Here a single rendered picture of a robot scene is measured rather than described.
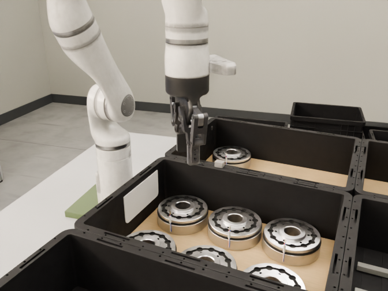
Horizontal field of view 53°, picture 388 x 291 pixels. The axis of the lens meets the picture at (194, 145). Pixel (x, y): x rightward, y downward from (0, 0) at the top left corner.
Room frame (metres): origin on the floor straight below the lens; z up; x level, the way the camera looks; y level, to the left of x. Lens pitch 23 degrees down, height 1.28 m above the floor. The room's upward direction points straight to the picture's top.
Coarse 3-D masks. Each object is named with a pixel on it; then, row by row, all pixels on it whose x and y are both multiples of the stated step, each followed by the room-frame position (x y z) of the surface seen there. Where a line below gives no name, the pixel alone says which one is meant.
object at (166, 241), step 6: (132, 234) 0.59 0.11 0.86; (138, 234) 0.59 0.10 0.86; (144, 234) 0.59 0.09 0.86; (150, 234) 0.59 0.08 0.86; (156, 234) 0.59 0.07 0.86; (162, 234) 0.59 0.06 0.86; (162, 240) 0.57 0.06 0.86; (168, 240) 0.57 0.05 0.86; (162, 246) 0.55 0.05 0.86; (168, 246) 0.56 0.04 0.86; (174, 246) 0.55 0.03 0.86
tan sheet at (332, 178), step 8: (208, 160) 0.98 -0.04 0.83; (256, 160) 0.98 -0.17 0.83; (248, 168) 0.93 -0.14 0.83; (256, 168) 0.93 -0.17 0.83; (264, 168) 0.93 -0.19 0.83; (272, 168) 0.93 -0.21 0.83; (280, 168) 0.93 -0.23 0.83; (288, 168) 0.93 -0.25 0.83; (296, 168) 0.93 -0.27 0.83; (304, 168) 0.93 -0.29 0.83; (288, 176) 0.88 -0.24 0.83; (296, 176) 0.88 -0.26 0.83; (304, 176) 0.88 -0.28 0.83; (312, 176) 0.88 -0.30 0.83; (320, 176) 0.88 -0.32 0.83; (328, 176) 0.88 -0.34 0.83; (336, 176) 0.88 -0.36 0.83; (344, 176) 0.88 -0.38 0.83; (336, 184) 0.84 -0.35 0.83; (344, 184) 0.84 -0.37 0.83
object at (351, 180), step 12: (216, 120) 1.04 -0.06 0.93; (228, 120) 1.03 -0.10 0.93; (300, 132) 0.94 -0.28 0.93; (312, 132) 0.93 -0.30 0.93; (360, 144) 0.85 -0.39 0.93; (168, 156) 0.78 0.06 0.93; (180, 156) 0.78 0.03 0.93; (228, 168) 0.72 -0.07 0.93; (240, 168) 0.72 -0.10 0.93; (300, 180) 0.67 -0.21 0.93; (348, 180) 0.67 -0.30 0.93; (348, 192) 0.63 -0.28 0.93
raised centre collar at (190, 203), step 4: (176, 200) 0.70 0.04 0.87; (180, 200) 0.70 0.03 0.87; (184, 200) 0.70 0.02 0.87; (188, 200) 0.70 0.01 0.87; (172, 204) 0.68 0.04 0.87; (176, 204) 0.69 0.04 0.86; (188, 204) 0.69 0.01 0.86; (192, 204) 0.68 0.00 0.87; (172, 208) 0.67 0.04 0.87; (176, 208) 0.67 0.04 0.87; (188, 208) 0.67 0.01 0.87; (192, 208) 0.67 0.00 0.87; (176, 212) 0.66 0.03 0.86; (180, 212) 0.66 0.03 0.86; (184, 212) 0.66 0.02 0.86; (188, 212) 0.66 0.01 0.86
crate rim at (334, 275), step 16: (160, 160) 0.76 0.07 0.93; (176, 160) 0.76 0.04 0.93; (144, 176) 0.70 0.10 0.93; (240, 176) 0.70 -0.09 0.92; (256, 176) 0.69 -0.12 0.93; (320, 192) 0.63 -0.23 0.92; (336, 192) 0.62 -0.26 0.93; (96, 208) 0.57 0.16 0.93; (80, 224) 0.52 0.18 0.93; (128, 240) 0.48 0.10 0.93; (336, 240) 0.48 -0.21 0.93; (176, 256) 0.44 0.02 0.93; (192, 256) 0.44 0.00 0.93; (336, 256) 0.46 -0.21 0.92; (224, 272) 0.41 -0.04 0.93; (240, 272) 0.41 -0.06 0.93; (336, 272) 0.41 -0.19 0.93; (272, 288) 0.38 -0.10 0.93; (288, 288) 0.38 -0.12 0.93; (336, 288) 0.38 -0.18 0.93
